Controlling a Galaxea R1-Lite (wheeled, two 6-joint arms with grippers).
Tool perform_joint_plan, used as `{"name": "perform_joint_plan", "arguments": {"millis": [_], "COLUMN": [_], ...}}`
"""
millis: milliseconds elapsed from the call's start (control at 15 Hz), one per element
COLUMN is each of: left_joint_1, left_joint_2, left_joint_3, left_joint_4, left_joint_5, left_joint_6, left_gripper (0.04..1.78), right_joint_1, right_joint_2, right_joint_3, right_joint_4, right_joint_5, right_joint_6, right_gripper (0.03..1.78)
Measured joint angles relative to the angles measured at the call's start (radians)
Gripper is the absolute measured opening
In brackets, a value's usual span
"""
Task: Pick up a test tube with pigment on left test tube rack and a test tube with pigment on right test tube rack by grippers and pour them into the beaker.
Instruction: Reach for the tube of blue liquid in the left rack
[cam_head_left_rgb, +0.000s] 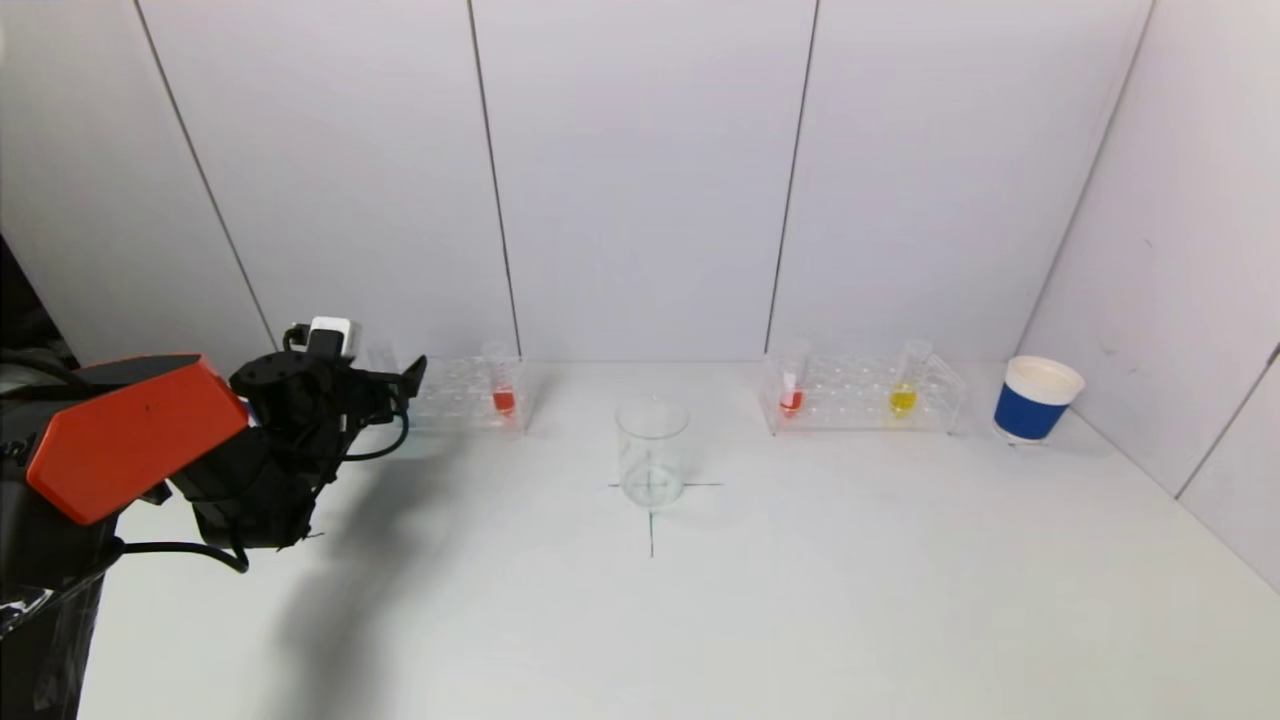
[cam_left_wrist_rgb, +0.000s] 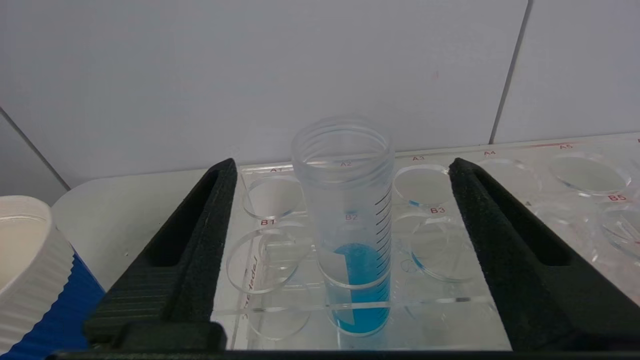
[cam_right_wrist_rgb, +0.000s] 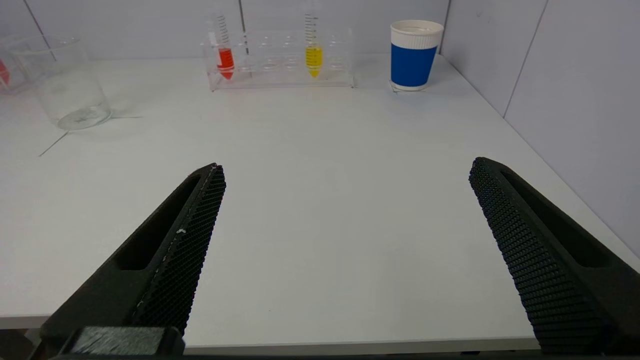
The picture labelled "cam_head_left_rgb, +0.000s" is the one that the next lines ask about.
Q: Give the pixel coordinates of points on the test tube with yellow pigment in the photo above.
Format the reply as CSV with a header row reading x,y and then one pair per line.
x,y
902,400

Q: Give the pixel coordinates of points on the clear glass beaker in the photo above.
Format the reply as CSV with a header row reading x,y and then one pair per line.
x,y
652,470

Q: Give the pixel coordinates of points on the orange and black left arm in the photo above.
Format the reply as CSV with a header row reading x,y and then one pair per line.
x,y
120,435

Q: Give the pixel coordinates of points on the black plastic-covered robot torso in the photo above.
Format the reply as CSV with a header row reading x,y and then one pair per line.
x,y
45,650

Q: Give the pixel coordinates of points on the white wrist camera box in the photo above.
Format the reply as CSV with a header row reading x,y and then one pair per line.
x,y
333,337

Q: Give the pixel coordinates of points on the test tube with red pigment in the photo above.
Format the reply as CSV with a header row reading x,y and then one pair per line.
x,y
504,402
791,402

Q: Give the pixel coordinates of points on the clear acrylic test tube rack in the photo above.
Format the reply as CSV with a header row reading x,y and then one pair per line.
x,y
460,415
860,420

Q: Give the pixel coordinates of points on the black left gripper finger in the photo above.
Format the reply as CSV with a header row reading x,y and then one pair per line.
x,y
413,380

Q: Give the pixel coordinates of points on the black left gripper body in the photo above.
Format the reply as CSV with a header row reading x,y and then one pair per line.
x,y
310,400

